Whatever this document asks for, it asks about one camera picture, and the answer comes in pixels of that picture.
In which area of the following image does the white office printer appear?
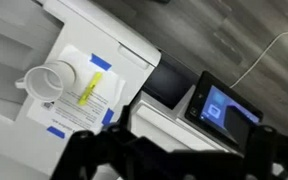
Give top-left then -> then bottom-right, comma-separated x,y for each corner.
0,0 -> 221,180

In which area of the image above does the white cup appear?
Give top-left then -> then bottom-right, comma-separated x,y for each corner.
15,61 -> 76,102

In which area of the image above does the white printed paper sheet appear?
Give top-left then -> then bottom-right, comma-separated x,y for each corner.
27,45 -> 125,139

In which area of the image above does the blue tape strip top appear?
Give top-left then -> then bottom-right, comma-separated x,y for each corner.
89,54 -> 112,71

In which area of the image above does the blue tape strip right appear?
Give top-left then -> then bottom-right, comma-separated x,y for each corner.
102,108 -> 114,125

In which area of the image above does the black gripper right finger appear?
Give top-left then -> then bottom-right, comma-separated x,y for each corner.
224,106 -> 288,180

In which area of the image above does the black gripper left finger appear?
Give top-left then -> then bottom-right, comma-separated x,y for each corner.
50,106 -> 171,180

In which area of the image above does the yellow highlighter marker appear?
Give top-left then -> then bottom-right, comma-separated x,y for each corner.
78,72 -> 102,106

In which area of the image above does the blue tape strip bottom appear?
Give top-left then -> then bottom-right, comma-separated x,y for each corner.
47,126 -> 65,139

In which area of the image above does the white cable on floor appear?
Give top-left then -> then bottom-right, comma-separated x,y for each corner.
229,31 -> 288,89

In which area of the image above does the black printer touchscreen panel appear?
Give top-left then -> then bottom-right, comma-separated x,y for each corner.
185,71 -> 263,147

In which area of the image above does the blue tape strip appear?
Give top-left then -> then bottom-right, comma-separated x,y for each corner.
102,108 -> 114,125
47,126 -> 65,139
89,54 -> 112,71

